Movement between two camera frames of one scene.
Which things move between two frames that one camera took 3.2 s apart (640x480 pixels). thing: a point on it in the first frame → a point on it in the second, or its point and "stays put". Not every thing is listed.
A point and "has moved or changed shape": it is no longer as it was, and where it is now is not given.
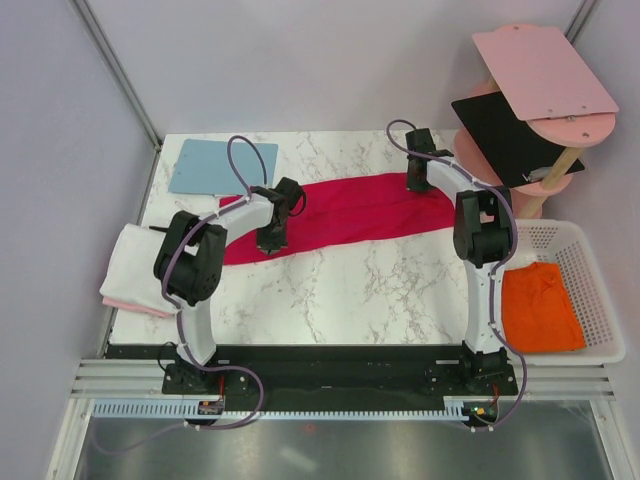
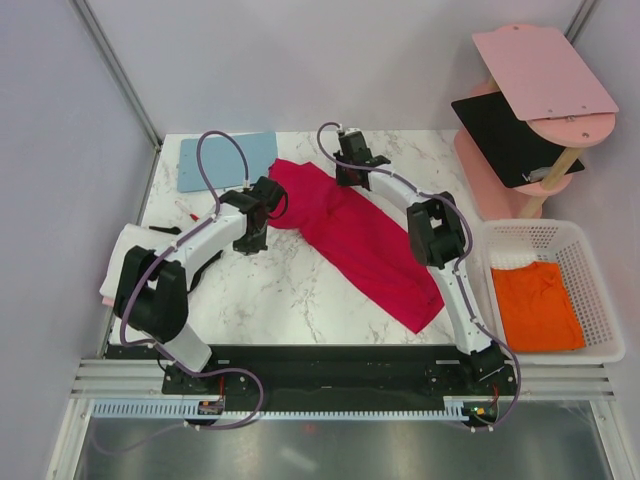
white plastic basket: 569,243 stays put
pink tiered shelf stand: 541,72 stays put
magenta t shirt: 354,210 has moved or changed shape
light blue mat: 203,167 stays put
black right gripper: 413,185 → 341,180
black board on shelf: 511,144 stays put
